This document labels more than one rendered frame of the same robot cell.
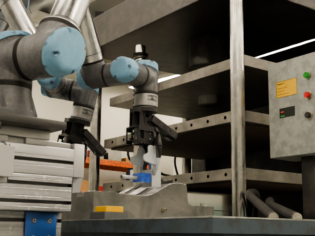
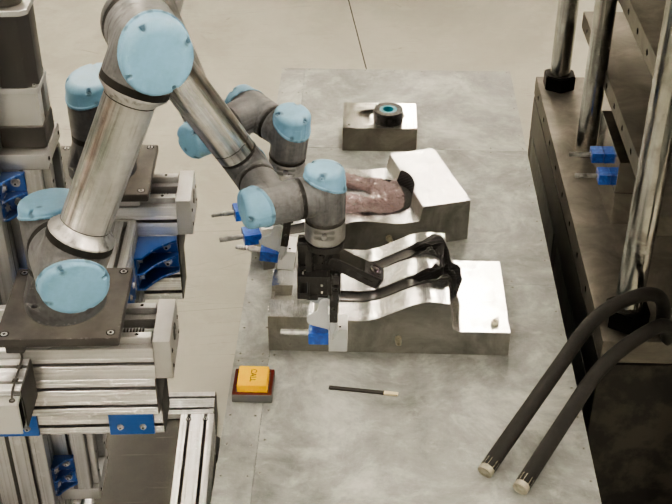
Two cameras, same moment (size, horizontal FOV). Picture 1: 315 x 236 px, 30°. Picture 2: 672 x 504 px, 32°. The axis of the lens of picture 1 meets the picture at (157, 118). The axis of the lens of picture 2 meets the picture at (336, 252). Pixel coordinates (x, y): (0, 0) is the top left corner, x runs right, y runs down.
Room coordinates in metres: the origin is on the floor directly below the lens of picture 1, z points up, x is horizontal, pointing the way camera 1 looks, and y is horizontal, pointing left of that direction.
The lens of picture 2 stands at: (0.44, -1.09, 2.33)
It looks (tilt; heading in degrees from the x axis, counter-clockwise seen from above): 34 degrees down; 38
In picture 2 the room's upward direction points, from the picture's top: straight up
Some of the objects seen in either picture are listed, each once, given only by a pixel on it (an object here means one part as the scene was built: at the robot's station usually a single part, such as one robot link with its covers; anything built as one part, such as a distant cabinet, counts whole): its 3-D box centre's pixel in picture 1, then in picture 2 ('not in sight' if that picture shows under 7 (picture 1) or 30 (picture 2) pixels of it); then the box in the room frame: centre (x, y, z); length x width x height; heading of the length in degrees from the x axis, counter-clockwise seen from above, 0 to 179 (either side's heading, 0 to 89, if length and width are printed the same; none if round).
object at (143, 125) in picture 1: (143, 127); (321, 265); (1.82, 0.04, 1.09); 0.09 x 0.08 x 0.12; 127
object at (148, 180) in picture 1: (138, 177); (314, 332); (1.81, 0.05, 0.93); 0.13 x 0.05 x 0.05; 127
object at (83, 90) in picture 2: not in sight; (96, 100); (1.87, 0.71, 1.20); 0.13 x 0.12 x 0.14; 177
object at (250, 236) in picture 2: not in sight; (247, 235); (2.07, 0.47, 0.85); 0.13 x 0.05 x 0.05; 144
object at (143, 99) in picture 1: (146, 102); (325, 230); (1.82, 0.03, 1.17); 0.08 x 0.08 x 0.05
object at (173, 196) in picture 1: (136, 202); (388, 290); (2.09, 0.07, 0.87); 0.50 x 0.26 x 0.14; 127
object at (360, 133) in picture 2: not in sight; (379, 126); (2.72, 0.57, 0.83); 0.20 x 0.15 x 0.07; 127
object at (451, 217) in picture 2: not in sight; (352, 206); (2.32, 0.35, 0.85); 0.50 x 0.26 x 0.11; 144
